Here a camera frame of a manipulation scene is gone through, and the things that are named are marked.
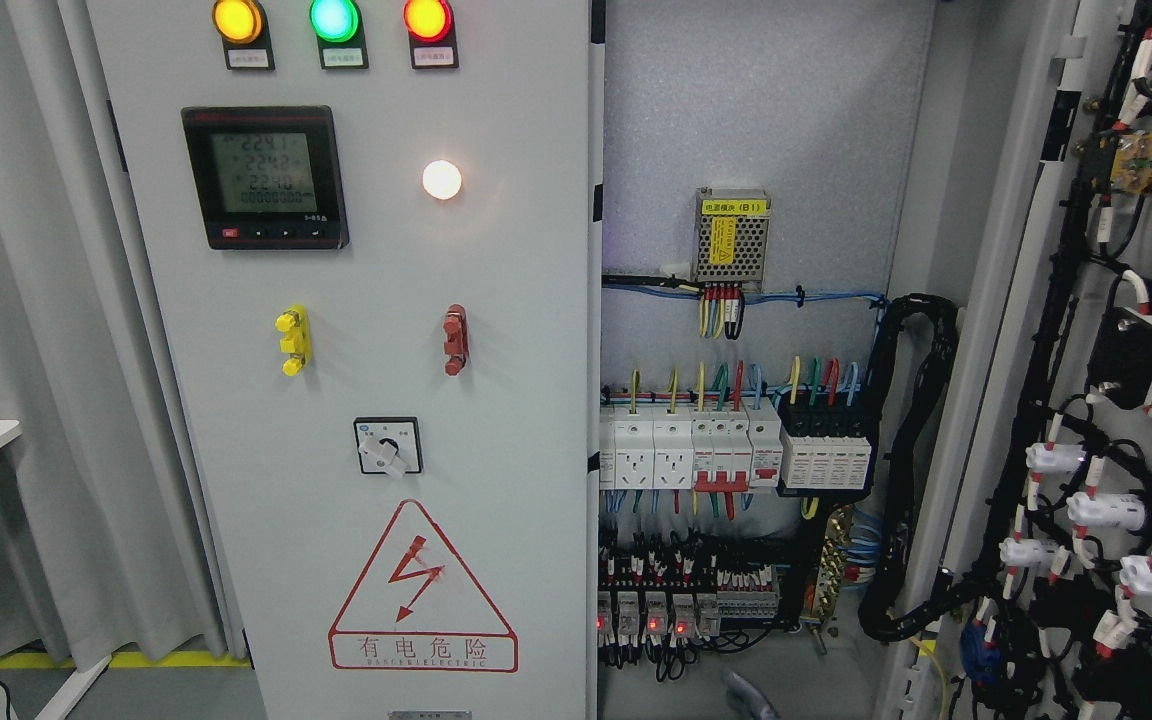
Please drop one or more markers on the row of white circuit breakers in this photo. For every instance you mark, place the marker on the row of white circuit breakers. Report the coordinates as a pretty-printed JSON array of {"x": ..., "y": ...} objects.
[{"x": 736, "y": 452}]

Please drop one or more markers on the green indicator lamp left door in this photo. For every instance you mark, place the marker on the green indicator lamp left door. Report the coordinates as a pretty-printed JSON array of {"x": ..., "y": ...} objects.
[{"x": 339, "y": 34}]

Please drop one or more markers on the white lit indicator lamp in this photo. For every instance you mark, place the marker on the white lit indicator lamp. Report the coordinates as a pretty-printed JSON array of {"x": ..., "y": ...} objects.
[{"x": 442, "y": 179}]

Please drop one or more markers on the yellow indicator lamp left door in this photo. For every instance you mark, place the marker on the yellow indicator lamp left door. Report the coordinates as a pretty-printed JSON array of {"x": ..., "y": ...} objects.
[{"x": 243, "y": 30}]

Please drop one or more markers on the yellow test terminal block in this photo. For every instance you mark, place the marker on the yellow test terminal block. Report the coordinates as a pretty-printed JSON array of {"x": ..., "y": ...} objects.
[{"x": 295, "y": 342}]

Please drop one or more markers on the red indicator lamp left door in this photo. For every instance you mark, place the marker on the red indicator lamp left door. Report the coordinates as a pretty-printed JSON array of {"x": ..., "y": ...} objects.
[{"x": 430, "y": 27}]

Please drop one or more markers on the black digital power meter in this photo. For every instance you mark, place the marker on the black digital power meter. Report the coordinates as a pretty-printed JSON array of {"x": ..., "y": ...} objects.
[{"x": 267, "y": 178}]

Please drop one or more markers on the black surge protector block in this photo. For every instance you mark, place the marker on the black surge protector block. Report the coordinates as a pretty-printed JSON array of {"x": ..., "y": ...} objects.
[{"x": 826, "y": 449}]

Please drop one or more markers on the red electric danger warning sticker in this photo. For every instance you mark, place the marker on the red electric danger warning sticker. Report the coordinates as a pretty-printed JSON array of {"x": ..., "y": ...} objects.
[{"x": 417, "y": 606}]

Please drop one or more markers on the white DIN rail sockets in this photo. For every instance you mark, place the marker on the white DIN rail sockets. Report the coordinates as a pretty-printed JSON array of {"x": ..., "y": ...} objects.
[{"x": 650, "y": 448}]

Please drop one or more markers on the lower relay terminal row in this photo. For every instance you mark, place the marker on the lower relay terminal row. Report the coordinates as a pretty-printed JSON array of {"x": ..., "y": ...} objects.
[{"x": 663, "y": 600}]

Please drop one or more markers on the red test terminal block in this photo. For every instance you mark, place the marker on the red test terminal block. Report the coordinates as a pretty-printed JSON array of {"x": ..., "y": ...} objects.
[{"x": 455, "y": 346}]

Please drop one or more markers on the grey cabinet door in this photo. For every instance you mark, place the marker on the grey cabinet door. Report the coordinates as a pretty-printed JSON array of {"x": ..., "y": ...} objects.
[
  {"x": 505, "y": 444},
  {"x": 1030, "y": 202}
]

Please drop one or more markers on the metal power supply module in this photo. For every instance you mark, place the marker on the metal power supply module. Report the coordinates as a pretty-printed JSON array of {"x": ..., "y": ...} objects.
[{"x": 732, "y": 228}]

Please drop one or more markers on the dark grey robot hand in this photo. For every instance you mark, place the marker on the dark grey robot hand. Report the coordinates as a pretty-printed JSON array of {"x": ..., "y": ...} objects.
[{"x": 745, "y": 699}]

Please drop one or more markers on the left door rotary selector switch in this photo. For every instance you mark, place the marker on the left door rotary selector switch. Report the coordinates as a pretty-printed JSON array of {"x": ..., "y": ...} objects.
[{"x": 388, "y": 445}]

